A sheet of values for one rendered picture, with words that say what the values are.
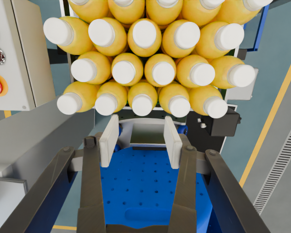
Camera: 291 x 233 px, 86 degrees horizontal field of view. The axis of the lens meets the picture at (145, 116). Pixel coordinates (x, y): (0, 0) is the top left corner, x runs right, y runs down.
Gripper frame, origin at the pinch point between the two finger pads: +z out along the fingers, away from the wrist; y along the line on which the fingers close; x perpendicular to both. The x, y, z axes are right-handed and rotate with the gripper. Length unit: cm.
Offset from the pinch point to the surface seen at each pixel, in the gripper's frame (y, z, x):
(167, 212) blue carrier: 5.2, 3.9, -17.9
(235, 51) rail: 22.1, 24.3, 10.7
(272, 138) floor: 132, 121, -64
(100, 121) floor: -40, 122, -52
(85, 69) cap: -10.1, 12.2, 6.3
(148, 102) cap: 1.2, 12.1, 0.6
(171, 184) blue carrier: 6.9, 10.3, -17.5
